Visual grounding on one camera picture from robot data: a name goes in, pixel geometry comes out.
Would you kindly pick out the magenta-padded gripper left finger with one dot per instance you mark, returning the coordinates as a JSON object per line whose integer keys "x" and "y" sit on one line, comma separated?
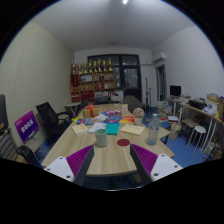
{"x": 60, "y": 166}

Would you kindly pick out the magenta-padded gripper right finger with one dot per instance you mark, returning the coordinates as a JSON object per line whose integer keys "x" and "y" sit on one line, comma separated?
{"x": 163, "y": 166}

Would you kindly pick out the clear plastic water bottle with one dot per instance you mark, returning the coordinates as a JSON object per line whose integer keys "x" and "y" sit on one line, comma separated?
{"x": 153, "y": 133}

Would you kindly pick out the light wooden low table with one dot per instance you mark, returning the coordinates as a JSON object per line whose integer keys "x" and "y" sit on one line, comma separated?
{"x": 164, "y": 132}

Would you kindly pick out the brown paper bag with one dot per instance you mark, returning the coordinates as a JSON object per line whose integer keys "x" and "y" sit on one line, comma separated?
{"x": 174, "y": 131}

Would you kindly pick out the pale yellow notepad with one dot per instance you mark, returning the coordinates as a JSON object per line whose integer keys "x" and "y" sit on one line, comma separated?
{"x": 80, "y": 129}

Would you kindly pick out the flat round red coaster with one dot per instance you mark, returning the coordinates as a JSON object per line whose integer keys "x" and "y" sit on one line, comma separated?
{"x": 123, "y": 142}

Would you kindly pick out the manila paper envelope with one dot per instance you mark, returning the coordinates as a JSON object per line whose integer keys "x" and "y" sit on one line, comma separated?
{"x": 132, "y": 129}

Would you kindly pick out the pale green ribbed cup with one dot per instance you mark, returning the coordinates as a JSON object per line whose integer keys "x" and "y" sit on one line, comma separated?
{"x": 101, "y": 138}

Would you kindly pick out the brown wooden stool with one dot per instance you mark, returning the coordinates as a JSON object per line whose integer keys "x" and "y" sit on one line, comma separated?
{"x": 190, "y": 123}

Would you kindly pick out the black mesh office chair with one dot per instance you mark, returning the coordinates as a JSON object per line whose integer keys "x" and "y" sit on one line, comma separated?
{"x": 46, "y": 116}

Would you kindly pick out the white round stool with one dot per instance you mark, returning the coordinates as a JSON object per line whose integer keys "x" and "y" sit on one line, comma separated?
{"x": 200, "y": 129}

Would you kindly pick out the purple sign board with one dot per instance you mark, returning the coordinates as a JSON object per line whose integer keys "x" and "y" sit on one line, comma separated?
{"x": 26, "y": 126}

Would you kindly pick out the dark blue printed book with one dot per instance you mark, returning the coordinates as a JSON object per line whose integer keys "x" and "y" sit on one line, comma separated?
{"x": 87, "y": 121}

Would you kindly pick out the white printed booklet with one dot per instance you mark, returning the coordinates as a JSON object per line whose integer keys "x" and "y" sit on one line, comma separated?
{"x": 97, "y": 127}

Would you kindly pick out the grey striped chair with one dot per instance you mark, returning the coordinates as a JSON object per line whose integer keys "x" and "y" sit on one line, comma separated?
{"x": 8, "y": 146}

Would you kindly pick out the stacks of books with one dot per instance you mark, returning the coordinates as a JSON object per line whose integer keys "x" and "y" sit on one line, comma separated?
{"x": 164, "y": 108}

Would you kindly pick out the pink flowers in white pot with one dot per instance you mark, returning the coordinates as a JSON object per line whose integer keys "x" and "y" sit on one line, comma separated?
{"x": 138, "y": 113}

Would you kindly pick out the orange book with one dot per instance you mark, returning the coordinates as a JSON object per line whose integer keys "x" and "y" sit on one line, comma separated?
{"x": 127, "y": 120}

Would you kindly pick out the yellow gift box red ribbon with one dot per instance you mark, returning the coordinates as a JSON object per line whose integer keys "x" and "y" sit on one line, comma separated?
{"x": 90, "y": 112}

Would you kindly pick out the small round table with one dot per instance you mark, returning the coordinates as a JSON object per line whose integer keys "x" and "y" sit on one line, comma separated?
{"x": 72, "y": 105}

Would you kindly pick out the teal book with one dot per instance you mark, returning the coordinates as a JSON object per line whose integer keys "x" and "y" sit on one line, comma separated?
{"x": 112, "y": 129}

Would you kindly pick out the pale printed magazine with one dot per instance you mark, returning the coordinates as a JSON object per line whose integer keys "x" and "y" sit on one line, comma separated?
{"x": 101, "y": 117}

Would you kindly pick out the cluttered wooden side desk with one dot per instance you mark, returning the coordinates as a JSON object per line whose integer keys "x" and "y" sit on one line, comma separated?
{"x": 203, "y": 111}

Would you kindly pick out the small standing orange card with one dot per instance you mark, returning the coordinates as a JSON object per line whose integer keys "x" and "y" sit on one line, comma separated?
{"x": 124, "y": 109}

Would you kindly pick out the blue colourful book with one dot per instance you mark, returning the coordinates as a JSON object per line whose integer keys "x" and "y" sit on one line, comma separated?
{"x": 112, "y": 119}

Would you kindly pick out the grey upholstered chair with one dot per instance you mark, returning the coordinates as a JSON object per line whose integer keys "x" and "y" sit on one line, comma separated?
{"x": 132, "y": 101}

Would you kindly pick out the pink wrapped packets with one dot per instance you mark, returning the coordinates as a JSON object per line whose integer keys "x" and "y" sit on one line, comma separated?
{"x": 111, "y": 113}

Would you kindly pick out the black computer monitor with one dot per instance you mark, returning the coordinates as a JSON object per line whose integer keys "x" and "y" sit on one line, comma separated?
{"x": 175, "y": 90}

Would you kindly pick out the black tripod stand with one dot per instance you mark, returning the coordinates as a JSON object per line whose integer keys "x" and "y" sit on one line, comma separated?
{"x": 146, "y": 90}

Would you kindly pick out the dark blue chair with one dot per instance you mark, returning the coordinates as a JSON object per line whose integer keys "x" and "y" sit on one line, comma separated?
{"x": 101, "y": 100}

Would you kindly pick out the wooden shelf unit with trophies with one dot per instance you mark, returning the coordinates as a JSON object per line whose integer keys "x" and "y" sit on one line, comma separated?
{"x": 91, "y": 83}

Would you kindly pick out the dark framed glass door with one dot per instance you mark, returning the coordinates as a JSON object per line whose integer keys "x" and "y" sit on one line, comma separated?
{"x": 130, "y": 78}

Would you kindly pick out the white wall air conditioner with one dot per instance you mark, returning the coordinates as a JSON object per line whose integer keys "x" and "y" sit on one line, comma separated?
{"x": 159, "y": 57}

